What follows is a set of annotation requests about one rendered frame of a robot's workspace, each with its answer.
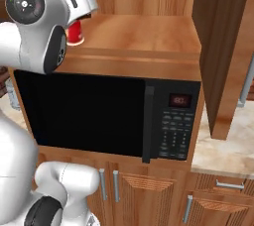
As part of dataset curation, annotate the grey object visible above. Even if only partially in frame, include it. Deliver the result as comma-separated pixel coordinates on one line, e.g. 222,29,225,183
4,76,22,111

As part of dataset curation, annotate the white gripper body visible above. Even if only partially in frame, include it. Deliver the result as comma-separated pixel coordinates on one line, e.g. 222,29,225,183
81,0,99,16

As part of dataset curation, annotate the silver drawer handle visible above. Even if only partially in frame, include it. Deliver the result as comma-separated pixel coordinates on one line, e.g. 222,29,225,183
214,178,246,191

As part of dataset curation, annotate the wooden drawer front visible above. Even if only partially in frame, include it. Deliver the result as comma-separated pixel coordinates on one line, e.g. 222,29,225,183
193,171,254,198

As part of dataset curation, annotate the open wooden cabinet door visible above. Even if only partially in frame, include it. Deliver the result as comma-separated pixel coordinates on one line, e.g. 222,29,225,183
191,0,254,141

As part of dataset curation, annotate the black microwave door handle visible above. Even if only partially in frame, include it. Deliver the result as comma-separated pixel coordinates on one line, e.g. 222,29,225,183
141,85,156,165

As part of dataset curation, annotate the black microwave oven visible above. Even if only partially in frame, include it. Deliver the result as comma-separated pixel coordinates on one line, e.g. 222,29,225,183
13,68,202,165

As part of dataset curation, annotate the red can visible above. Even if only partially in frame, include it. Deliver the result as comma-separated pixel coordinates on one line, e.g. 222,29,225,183
66,19,85,47

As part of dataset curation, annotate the black microwave door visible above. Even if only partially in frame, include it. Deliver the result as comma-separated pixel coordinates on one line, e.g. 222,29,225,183
13,68,147,159

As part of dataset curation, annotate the wooden microwave housing cabinet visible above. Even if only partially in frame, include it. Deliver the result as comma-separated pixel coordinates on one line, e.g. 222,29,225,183
7,13,206,172

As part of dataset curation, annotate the silver cabinet door handle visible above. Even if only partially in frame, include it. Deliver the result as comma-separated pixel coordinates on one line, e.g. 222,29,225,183
111,169,121,204
98,168,109,202
182,194,194,225

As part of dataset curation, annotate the dark brown object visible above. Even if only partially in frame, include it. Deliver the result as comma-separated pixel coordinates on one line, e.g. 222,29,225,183
0,65,11,99

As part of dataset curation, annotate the silver upper door handle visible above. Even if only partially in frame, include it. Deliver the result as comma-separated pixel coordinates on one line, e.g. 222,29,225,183
236,54,254,109

